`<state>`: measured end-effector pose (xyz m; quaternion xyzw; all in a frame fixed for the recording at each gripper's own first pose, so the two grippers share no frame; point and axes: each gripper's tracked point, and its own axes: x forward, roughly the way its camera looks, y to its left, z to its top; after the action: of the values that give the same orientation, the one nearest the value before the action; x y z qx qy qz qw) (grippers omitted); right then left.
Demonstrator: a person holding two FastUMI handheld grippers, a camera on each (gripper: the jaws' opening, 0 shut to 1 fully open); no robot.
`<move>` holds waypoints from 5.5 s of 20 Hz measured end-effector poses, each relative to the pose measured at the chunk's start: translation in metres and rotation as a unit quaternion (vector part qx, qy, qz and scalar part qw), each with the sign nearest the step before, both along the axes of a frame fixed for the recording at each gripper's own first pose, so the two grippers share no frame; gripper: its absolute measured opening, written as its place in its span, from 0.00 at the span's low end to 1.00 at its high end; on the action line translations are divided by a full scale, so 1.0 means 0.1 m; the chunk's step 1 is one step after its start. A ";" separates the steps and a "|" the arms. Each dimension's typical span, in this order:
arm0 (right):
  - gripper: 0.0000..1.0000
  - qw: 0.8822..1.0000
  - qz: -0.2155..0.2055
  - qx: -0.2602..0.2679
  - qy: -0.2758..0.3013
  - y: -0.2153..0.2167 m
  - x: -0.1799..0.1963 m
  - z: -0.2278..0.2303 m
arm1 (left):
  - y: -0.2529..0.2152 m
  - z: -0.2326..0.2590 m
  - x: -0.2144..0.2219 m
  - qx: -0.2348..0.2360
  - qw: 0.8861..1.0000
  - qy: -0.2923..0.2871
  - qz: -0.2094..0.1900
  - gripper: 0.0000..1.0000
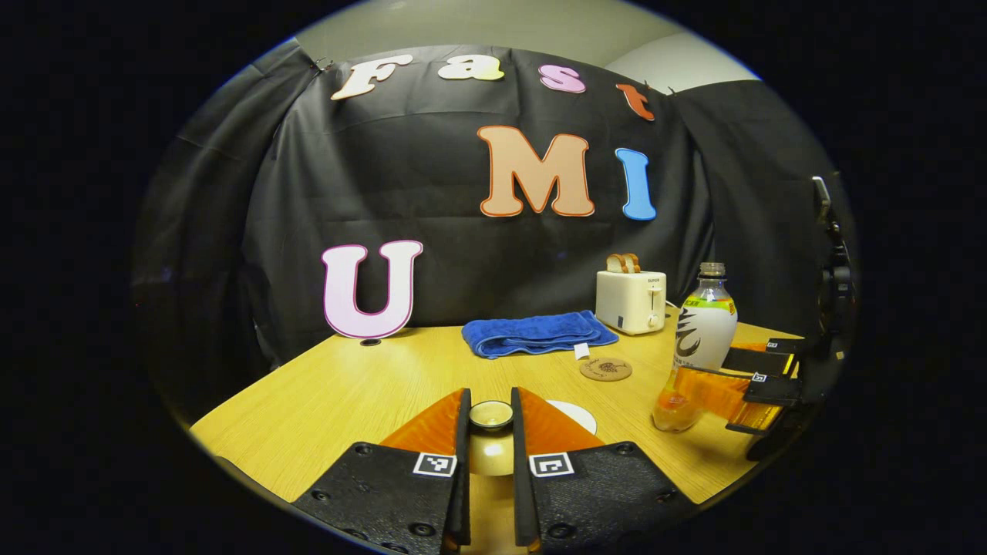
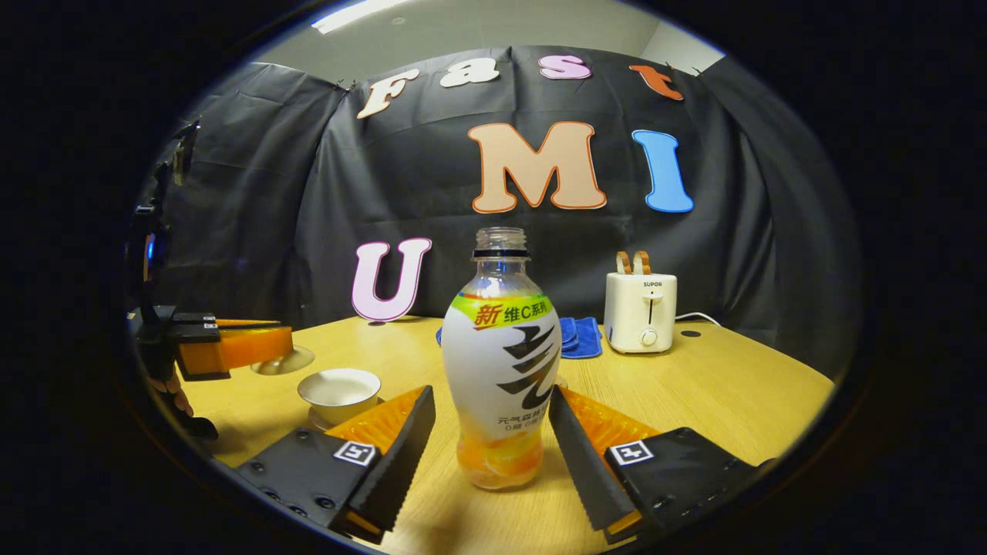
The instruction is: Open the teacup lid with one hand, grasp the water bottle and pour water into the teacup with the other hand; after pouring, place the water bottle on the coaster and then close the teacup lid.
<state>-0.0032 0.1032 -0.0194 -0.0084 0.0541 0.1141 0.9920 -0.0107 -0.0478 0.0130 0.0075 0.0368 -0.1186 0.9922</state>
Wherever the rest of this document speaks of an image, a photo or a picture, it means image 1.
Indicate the round cork coaster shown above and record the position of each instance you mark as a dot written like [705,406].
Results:
[606,369]

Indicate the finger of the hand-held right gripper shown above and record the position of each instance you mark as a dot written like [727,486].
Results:
[759,361]
[775,389]

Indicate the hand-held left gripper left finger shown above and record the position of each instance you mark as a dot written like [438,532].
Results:
[463,478]

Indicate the toast bread slice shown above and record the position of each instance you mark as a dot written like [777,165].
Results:
[615,264]
[633,263]

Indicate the black backdrop cloth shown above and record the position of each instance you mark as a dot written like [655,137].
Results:
[463,231]

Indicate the cream toaster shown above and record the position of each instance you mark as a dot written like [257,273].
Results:
[628,302]

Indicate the folded blue towel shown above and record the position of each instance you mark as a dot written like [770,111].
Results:
[532,333]

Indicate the yellow ceramic teacup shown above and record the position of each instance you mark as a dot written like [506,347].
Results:
[578,416]

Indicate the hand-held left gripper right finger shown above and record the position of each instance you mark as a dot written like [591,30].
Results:
[521,486]

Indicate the yellow teacup lid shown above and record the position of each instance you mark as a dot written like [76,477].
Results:
[491,447]

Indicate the white label water bottle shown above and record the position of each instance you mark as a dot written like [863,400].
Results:
[705,331]

